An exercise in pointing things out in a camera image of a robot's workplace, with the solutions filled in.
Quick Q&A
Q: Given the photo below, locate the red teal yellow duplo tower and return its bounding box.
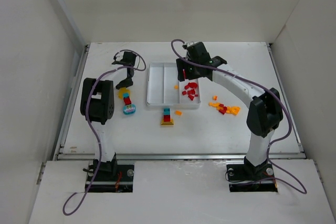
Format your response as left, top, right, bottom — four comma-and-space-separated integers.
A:
118, 88, 132, 105

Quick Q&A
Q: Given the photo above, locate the red arch lego piece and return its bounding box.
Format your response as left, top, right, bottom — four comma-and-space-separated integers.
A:
184, 82, 198, 90

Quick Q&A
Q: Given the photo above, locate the teal frog duplo piece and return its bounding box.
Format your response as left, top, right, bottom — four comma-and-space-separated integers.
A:
123, 104, 136, 115

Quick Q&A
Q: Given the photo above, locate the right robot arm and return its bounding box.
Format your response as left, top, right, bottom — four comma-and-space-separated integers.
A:
176, 42, 283, 174

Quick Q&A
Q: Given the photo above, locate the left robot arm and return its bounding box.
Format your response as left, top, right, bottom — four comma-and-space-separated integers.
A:
80, 49, 145, 181

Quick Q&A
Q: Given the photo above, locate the white three-compartment tray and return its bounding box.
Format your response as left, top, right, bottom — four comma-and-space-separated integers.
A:
146, 62, 201, 109

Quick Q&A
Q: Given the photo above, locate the red orange lego pile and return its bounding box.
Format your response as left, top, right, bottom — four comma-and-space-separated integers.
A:
208, 95, 241, 116

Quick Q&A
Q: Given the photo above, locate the teal red yellow duplo stack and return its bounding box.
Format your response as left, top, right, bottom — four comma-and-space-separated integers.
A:
160, 108, 174, 126

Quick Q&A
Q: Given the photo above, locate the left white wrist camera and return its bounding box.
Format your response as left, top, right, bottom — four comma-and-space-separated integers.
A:
113, 52, 124, 61

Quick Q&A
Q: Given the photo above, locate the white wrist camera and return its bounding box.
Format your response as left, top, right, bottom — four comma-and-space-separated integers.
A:
183, 42, 195, 48
113, 52, 124, 61

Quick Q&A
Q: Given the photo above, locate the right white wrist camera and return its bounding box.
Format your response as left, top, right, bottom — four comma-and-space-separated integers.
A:
183, 42, 195, 48

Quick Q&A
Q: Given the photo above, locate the aluminium front rail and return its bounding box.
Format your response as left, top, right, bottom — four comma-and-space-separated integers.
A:
117, 154, 245, 161

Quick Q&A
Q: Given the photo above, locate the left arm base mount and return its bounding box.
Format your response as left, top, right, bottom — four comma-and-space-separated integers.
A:
88, 161, 134, 193

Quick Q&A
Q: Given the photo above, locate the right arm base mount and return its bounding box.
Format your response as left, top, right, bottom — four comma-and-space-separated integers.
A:
225, 164, 278, 193

